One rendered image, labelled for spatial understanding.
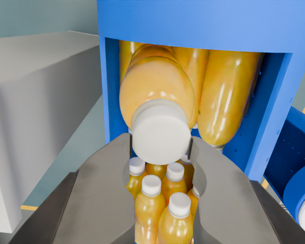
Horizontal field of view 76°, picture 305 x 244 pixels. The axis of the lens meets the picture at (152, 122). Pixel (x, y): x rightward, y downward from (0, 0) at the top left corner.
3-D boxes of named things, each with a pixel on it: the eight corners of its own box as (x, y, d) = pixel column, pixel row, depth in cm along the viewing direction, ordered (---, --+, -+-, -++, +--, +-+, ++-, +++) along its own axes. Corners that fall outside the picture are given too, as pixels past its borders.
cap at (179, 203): (167, 198, 38) (168, 191, 37) (187, 199, 38) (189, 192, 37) (169, 216, 35) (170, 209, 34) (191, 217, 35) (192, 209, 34)
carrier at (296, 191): (258, 74, 125) (213, 80, 127) (430, 160, 47) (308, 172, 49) (254, 114, 138) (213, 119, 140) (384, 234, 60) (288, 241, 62)
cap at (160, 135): (173, 92, 13) (176, 103, 11) (194, 136, 15) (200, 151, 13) (122, 116, 14) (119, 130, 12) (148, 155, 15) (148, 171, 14)
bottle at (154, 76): (164, 32, 28) (186, 60, 12) (183, 75, 31) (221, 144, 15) (121, 55, 29) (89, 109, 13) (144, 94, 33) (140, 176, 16)
